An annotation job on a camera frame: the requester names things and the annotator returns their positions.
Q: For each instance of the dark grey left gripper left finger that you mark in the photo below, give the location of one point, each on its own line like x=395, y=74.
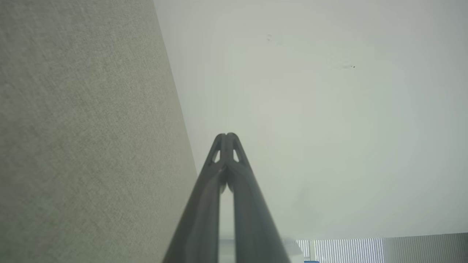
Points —
x=199, y=212

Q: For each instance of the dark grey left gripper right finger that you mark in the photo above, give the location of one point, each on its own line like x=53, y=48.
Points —
x=252, y=219

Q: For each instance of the white vertical window blinds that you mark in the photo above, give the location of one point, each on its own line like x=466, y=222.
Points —
x=380, y=250

